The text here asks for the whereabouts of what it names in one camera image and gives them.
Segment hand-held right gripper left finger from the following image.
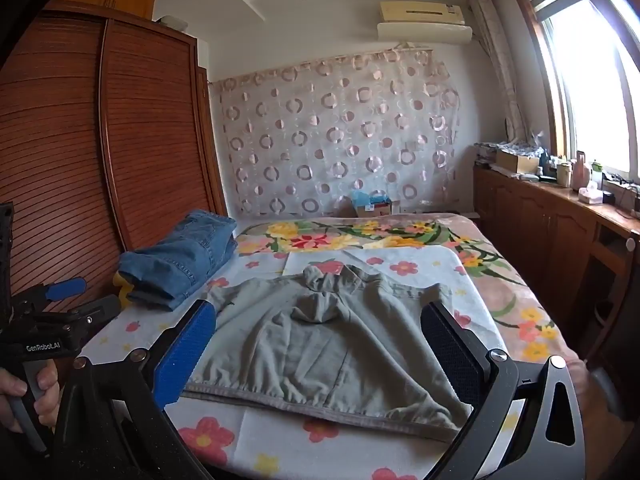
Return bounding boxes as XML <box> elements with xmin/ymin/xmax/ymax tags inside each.
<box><xmin>50</xmin><ymin>299</ymin><xmax>217</xmax><ymax>480</ymax></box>

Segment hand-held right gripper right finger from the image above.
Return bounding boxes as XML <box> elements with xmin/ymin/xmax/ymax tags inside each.
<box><xmin>421</xmin><ymin>300</ymin><xmax>587</xmax><ymax>480</ymax></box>

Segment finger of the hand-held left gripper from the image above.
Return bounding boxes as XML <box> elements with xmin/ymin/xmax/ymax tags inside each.
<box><xmin>47</xmin><ymin>294</ymin><xmax>122</xmax><ymax>343</ymax></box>
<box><xmin>14</xmin><ymin>279</ymin><xmax>87</xmax><ymax>313</ymax></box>

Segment grey pants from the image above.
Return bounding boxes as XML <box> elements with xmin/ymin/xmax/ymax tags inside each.
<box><xmin>182</xmin><ymin>264</ymin><xmax>473</xmax><ymax>443</ymax></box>

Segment person's left hand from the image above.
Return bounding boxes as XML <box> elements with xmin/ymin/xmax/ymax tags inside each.
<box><xmin>0</xmin><ymin>360</ymin><xmax>62</xmax><ymax>435</ymax></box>

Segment pink floral blanket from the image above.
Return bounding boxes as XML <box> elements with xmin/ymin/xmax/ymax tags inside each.
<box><xmin>234</xmin><ymin>212</ymin><xmax>583</xmax><ymax>392</ymax></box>

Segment folded blue jeans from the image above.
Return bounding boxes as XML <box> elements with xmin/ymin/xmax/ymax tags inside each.
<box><xmin>117</xmin><ymin>210</ymin><xmax>238</xmax><ymax>312</ymax></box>

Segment white flower print sheet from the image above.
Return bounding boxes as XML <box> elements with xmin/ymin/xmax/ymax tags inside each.
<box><xmin>80</xmin><ymin>247</ymin><xmax>522</xmax><ymax>480</ymax></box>

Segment brown slatted wooden wardrobe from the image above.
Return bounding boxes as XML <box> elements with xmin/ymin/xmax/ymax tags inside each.
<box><xmin>0</xmin><ymin>0</ymin><xmax>228</xmax><ymax>321</ymax></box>

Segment low wooden cabinet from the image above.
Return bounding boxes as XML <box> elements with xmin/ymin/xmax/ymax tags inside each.
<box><xmin>472</xmin><ymin>164</ymin><xmax>640</xmax><ymax>378</ymax></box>

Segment cardboard box with blue bag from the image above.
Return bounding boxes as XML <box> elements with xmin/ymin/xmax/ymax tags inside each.
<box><xmin>351</xmin><ymin>189</ymin><xmax>402</xmax><ymax>219</ymax></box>

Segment pile of printed cloth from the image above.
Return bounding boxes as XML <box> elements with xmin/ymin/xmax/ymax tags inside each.
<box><xmin>474</xmin><ymin>141</ymin><xmax>502</xmax><ymax>167</ymax></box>

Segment pink bottle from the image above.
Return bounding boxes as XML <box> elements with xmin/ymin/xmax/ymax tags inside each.
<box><xmin>575</xmin><ymin>151</ymin><xmax>592</xmax><ymax>192</ymax></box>

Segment circle pattern sheer curtain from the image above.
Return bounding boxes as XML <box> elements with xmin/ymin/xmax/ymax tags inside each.
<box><xmin>212</xmin><ymin>47</ymin><xmax>462</xmax><ymax>218</ymax></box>

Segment pale window curtain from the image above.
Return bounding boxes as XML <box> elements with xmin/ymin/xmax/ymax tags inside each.
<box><xmin>469</xmin><ymin>0</ymin><xmax>535</xmax><ymax>145</ymax></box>

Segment wooden frame window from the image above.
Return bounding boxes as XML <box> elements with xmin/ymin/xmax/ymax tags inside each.
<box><xmin>510</xmin><ymin>0</ymin><xmax>640</xmax><ymax>187</ymax></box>

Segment beige wall air conditioner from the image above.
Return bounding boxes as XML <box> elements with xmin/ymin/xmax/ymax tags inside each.
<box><xmin>376</xmin><ymin>0</ymin><xmax>474</xmax><ymax>44</ymax></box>

